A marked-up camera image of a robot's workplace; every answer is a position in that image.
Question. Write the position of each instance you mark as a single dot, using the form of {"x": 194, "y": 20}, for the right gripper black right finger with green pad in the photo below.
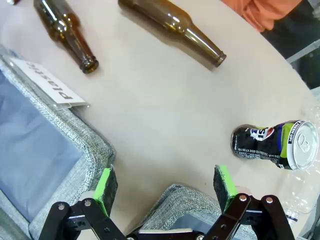
{"x": 225, "y": 185}

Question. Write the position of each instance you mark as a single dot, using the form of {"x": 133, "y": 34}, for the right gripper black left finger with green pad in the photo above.
{"x": 105, "y": 192}

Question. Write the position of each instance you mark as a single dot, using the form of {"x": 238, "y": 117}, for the black Pepsi can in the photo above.
{"x": 265, "y": 147}

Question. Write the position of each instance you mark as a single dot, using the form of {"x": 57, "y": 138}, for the clear plastic bottles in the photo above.
{"x": 302, "y": 195}

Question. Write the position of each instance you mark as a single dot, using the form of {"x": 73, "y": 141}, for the brown glass bottle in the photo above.
{"x": 60, "y": 27}
{"x": 170, "y": 21}

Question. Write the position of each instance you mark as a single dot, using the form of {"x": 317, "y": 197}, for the crushed red can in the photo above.
{"x": 12, "y": 1}

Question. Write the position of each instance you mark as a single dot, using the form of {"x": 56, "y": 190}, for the grey fabric can basket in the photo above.
{"x": 182, "y": 200}

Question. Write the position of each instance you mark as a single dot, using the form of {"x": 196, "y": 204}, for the grey fabric plastic basket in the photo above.
{"x": 75, "y": 135}

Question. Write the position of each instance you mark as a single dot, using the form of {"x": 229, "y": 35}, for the white Can label card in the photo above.
{"x": 165, "y": 231}

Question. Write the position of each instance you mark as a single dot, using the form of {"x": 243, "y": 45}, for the white Plastic label card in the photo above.
{"x": 47, "y": 82}

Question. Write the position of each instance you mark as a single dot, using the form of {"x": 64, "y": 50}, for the person in orange hoodie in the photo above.
{"x": 262, "y": 12}

